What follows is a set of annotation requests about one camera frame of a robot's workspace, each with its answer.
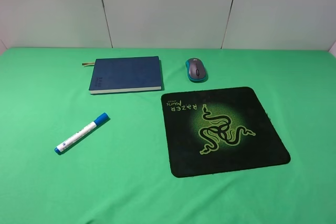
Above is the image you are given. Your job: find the dark blue notebook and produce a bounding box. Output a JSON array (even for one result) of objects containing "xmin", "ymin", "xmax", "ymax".
[{"xmin": 82, "ymin": 56, "xmax": 163, "ymax": 94}]

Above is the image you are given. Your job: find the blue and white marker pen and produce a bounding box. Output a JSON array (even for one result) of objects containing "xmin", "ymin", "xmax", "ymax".
[{"xmin": 54, "ymin": 113, "xmax": 109, "ymax": 155}]

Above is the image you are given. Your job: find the grey and teal computer mouse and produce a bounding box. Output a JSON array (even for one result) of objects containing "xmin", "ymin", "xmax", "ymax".
[{"xmin": 185, "ymin": 58, "xmax": 207, "ymax": 82}]

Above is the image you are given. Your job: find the black green Razer mouse pad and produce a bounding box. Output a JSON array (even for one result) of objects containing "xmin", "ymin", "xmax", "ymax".
[{"xmin": 161, "ymin": 87, "xmax": 291, "ymax": 178}]

